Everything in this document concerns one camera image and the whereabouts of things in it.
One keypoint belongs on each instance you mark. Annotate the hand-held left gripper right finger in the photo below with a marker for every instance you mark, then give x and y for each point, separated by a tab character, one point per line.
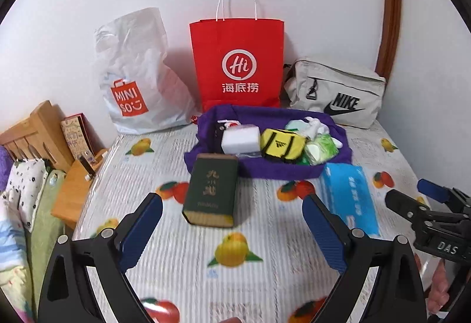
325	234

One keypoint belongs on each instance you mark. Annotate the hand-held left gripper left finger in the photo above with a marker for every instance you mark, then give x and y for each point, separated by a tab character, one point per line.
140	231

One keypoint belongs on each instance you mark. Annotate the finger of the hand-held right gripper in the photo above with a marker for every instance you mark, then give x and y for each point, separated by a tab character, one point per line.
403	203
432	187

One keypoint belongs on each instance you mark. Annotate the purple fabric basket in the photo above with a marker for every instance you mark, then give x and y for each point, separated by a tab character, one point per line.
279	169

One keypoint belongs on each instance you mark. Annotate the green white tissue packet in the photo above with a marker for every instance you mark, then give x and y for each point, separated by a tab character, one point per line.
322	150

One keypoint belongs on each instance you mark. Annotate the small yellow bag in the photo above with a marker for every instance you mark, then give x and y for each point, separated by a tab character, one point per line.
281	144

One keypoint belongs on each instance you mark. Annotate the clear plastic bag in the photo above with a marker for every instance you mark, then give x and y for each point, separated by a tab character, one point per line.
294	125

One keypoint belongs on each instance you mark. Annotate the small red white packet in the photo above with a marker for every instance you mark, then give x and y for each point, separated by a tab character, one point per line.
228	123

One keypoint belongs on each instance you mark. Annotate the person's right hand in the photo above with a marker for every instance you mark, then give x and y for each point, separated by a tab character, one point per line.
438	286

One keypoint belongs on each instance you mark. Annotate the blue tissue pack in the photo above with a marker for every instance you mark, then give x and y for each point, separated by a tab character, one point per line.
349	198

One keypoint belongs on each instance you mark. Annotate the wooden bedside shelf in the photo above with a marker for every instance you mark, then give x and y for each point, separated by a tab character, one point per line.
70	198

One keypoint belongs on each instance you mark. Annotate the fruit print tablecloth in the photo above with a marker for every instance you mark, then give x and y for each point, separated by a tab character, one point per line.
257	271

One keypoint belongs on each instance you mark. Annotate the dark green tin box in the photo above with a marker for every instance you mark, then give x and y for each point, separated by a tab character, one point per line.
211	190

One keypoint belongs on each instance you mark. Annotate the green blanket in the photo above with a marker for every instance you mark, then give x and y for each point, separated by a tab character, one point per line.
46	234

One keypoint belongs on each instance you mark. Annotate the patterned brown box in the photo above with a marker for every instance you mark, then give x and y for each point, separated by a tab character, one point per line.
75	135

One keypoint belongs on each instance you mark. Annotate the polka dot pillow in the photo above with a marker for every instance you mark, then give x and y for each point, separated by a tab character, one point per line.
27	186

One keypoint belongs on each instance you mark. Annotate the pastel patterned quilt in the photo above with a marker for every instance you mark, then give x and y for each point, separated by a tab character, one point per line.
13	264

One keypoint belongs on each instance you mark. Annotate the grey waist bag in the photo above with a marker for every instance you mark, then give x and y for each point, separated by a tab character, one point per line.
331	83

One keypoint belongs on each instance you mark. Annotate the wooden headboard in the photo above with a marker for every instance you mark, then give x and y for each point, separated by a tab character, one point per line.
36	131

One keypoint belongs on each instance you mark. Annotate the purple plush toy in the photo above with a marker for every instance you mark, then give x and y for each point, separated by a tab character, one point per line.
3	161

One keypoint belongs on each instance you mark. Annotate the white plastic shopping bag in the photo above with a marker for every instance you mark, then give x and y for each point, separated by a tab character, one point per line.
140	61

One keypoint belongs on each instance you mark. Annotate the red paper shopping bag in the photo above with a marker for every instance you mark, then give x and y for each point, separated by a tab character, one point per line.
235	39

